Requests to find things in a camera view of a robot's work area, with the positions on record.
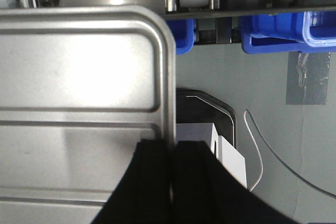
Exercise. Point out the grey floor tape patch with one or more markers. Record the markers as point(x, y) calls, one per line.
point(307, 78)

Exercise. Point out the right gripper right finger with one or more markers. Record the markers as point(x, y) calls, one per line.
point(205, 192)

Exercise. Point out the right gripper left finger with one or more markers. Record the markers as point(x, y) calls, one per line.
point(143, 193)

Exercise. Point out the blue bin below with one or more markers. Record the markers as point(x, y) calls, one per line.
point(184, 35)
point(306, 32)

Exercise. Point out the blue bin below centre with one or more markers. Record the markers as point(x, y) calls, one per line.
point(184, 35)

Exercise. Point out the white box on floor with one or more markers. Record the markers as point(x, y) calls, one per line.
point(229, 157)

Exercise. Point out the silver metal tray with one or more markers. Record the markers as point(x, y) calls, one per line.
point(80, 87)

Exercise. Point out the blue bin below right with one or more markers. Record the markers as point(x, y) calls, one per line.
point(306, 32)

